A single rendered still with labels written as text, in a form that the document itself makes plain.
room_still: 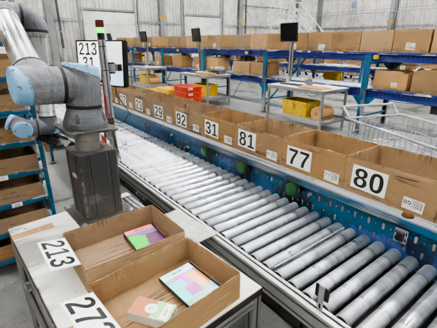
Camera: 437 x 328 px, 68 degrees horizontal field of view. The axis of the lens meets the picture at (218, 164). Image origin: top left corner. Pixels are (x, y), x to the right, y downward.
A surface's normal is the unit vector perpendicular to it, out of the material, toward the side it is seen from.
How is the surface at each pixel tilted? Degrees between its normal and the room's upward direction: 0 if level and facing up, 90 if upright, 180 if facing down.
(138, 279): 88
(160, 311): 0
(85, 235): 89
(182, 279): 0
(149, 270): 89
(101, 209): 90
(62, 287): 0
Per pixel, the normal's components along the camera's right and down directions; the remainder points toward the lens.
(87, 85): 0.64, 0.27
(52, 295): 0.00, -0.94
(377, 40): -0.79, 0.18
